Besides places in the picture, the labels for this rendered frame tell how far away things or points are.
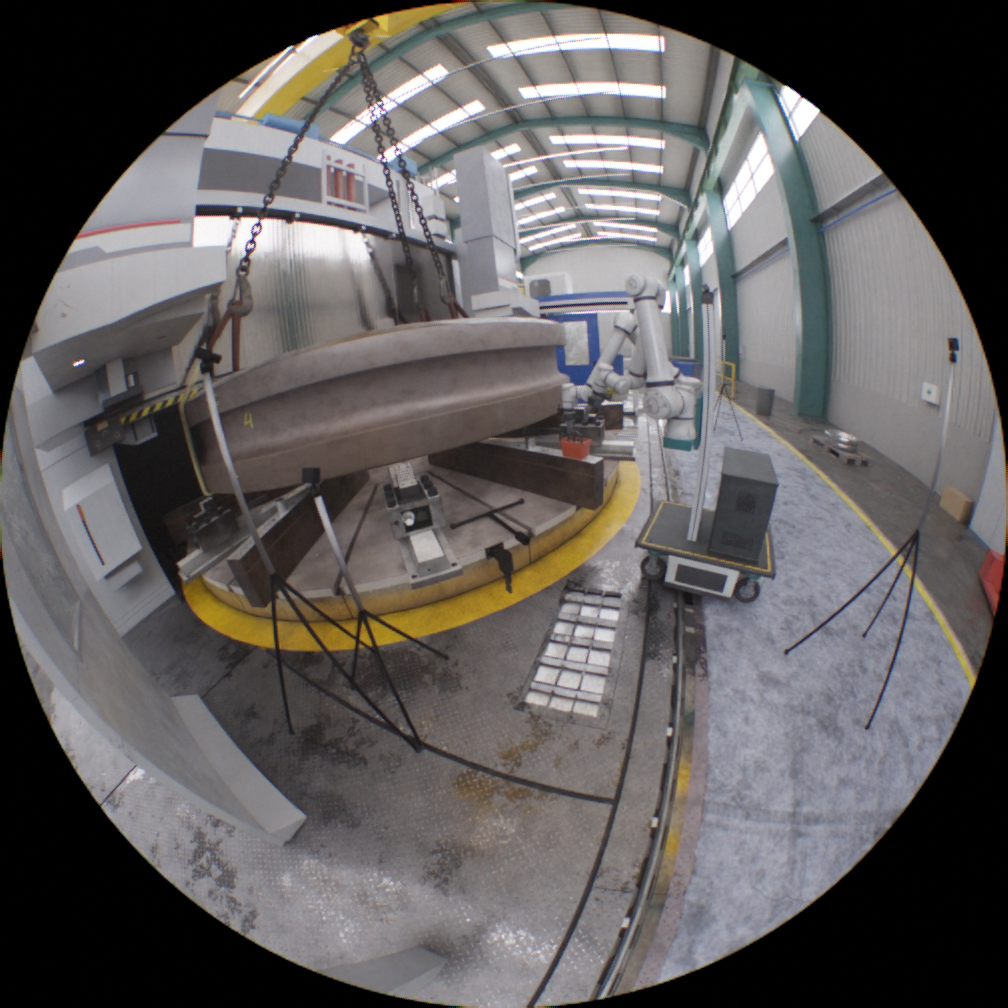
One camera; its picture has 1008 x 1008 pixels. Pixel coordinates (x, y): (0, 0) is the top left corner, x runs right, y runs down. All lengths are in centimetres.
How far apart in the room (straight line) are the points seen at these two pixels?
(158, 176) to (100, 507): 260
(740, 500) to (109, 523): 468
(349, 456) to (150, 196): 261
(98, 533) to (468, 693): 333
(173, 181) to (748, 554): 456
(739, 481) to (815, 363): 909
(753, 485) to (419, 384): 221
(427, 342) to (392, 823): 263
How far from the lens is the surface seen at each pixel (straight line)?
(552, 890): 149
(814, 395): 1094
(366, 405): 244
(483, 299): 684
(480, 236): 721
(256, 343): 457
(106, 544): 369
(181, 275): 235
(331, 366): 232
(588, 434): 354
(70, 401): 312
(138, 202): 307
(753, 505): 203
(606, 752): 161
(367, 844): 165
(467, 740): 166
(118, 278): 230
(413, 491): 217
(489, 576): 235
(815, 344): 1089
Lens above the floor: 149
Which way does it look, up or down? 26 degrees down
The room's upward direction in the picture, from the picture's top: 7 degrees counter-clockwise
